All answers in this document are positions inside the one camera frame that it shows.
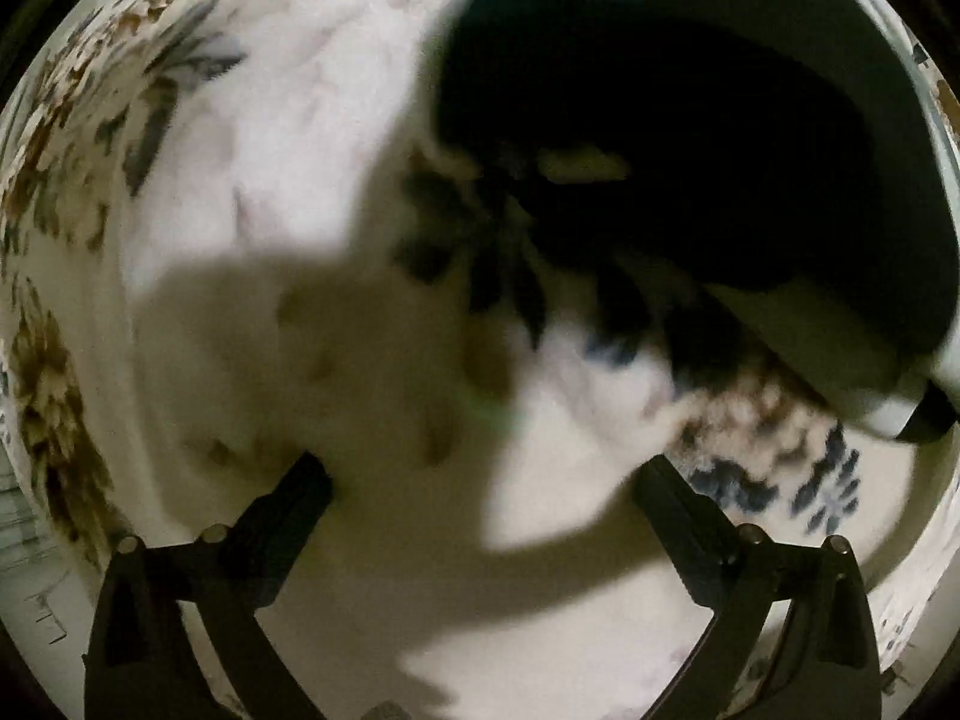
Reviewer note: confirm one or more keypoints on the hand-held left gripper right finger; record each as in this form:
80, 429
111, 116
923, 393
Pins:
679, 521

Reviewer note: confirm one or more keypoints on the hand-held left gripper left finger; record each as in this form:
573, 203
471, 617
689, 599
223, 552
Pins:
296, 499

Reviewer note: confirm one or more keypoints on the floral printed blanket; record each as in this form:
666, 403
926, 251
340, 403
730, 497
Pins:
52, 390

